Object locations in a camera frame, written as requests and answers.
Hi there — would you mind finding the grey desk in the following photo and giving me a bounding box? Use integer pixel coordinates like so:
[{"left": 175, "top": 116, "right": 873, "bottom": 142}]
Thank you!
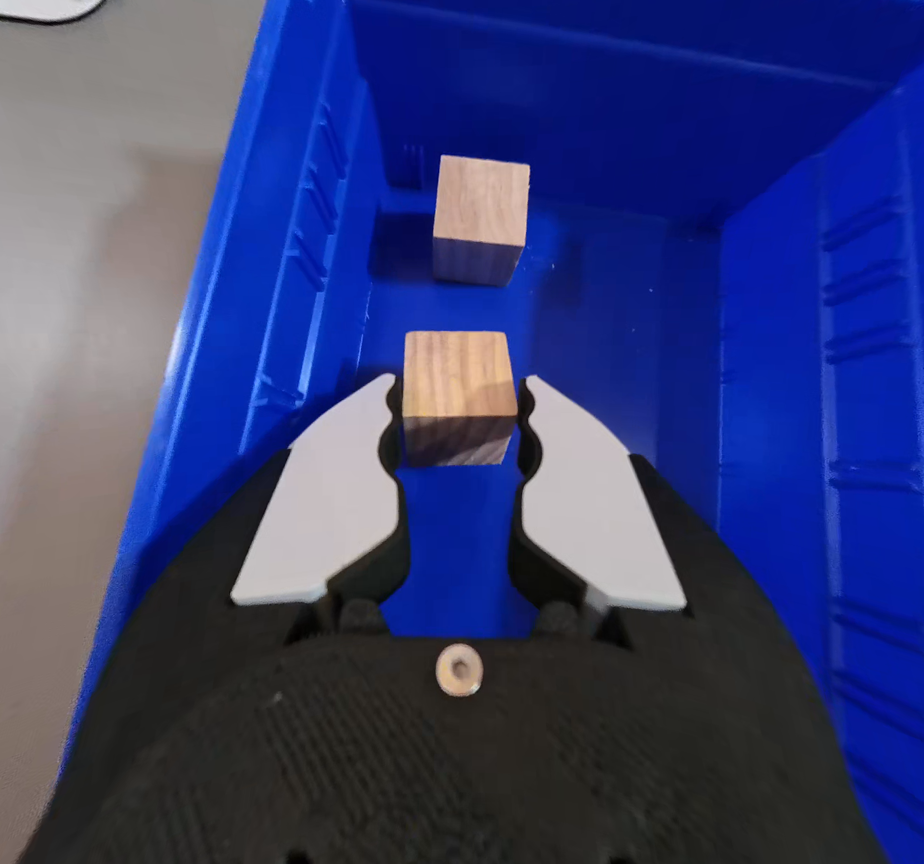
[{"left": 0, "top": 0, "right": 889, "bottom": 858}]

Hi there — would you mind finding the blue-taped wooden cube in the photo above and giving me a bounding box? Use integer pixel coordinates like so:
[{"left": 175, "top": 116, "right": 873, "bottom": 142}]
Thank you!
[
  {"left": 432, "top": 155, "right": 531, "bottom": 287},
  {"left": 402, "top": 331, "right": 519, "bottom": 468}
]

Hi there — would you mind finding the blue plastic bin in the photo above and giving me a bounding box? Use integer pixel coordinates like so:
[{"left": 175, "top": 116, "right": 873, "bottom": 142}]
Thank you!
[{"left": 61, "top": 0, "right": 924, "bottom": 864}]

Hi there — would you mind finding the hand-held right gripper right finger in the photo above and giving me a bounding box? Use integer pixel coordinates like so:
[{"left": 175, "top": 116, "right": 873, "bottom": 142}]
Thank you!
[{"left": 507, "top": 374, "right": 688, "bottom": 617}]

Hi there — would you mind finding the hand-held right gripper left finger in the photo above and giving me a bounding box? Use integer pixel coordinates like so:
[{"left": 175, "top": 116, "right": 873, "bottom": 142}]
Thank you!
[{"left": 230, "top": 373, "right": 412, "bottom": 606}]

